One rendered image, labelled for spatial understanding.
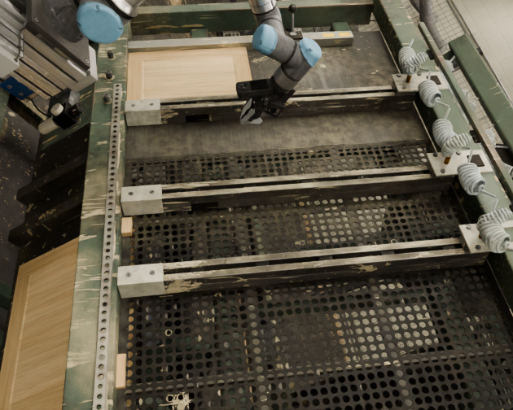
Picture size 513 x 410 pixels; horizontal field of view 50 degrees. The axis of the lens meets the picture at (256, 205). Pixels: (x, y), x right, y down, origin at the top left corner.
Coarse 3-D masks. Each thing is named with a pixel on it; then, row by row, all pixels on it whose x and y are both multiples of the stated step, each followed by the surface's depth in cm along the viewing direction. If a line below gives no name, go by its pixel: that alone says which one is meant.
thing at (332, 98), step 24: (432, 72) 211; (216, 96) 205; (312, 96) 208; (336, 96) 206; (360, 96) 207; (384, 96) 208; (408, 96) 209; (144, 120) 202; (168, 120) 204; (192, 120) 205
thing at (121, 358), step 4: (120, 356) 145; (124, 356) 145; (116, 360) 145; (120, 360) 145; (124, 360) 145; (116, 364) 144; (120, 364) 144; (124, 364) 144; (116, 368) 143; (120, 368) 143; (124, 368) 143; (116, 372) 143; (120, 372) 143; (124, 372) 143; (116, 376) 142; (120, 376) 142; (124, 376) 142; (116, 380) 141; (120, 380) 141; (124, 380) 141; (116, 384) 141; (120, 384) 141; (124, 384) 141; (116, 388) 140; (120, 388) 141; (124, 388) 141
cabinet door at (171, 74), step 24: (216, 48) 233; (240, 48) 233; (144, 72) 222; (168, 72) 222; (192, 72) 222; (216, 72) 223; (240, 72) 223; (144, 96) 212; (168, 96) 213; (192, 96) 213
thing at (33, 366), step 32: (64, 256) 204; (32, 288) 205; (64, 288) 195; (32, 320) 195; (64, 320) 186; (32, 352) 186; (64, 352) 178; (128, 352) 164; (0, 384) 185; (32, 384) 178; (128, 384) 158
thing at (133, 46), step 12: (240, 36) 235; (252, 36) 236; (312, 36) 237; (336, 36) 237; (348, 36) 237; (132, 48) 228; (144, 48) 229; (156, 48) 230; (168, 48) 230; (180, 48) 231; (192, 48) 232; (204, 48) 232; (252, 48) 235
